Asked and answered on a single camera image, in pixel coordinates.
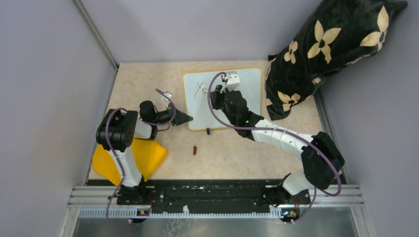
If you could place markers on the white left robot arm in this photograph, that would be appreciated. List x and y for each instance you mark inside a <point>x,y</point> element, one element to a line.
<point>127,152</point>

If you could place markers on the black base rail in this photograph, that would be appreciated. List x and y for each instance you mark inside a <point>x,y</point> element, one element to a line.
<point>189,199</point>

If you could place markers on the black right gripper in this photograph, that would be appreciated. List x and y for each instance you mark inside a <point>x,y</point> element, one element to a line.
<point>216,96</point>

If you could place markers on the yellow-framed whiteboard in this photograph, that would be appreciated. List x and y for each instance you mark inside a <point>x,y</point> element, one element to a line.
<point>196,85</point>

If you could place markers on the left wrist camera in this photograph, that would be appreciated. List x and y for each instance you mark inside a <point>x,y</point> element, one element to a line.
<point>166,98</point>

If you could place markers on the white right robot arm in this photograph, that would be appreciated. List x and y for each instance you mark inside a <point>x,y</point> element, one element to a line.
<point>320,157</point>

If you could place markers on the black floral pillow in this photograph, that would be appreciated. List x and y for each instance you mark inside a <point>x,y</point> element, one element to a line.
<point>337,34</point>

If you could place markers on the yellow folded cloth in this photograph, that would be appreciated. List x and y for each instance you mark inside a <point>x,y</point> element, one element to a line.
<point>148,156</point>

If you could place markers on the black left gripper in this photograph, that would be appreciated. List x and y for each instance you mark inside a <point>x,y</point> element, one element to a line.
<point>180,118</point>

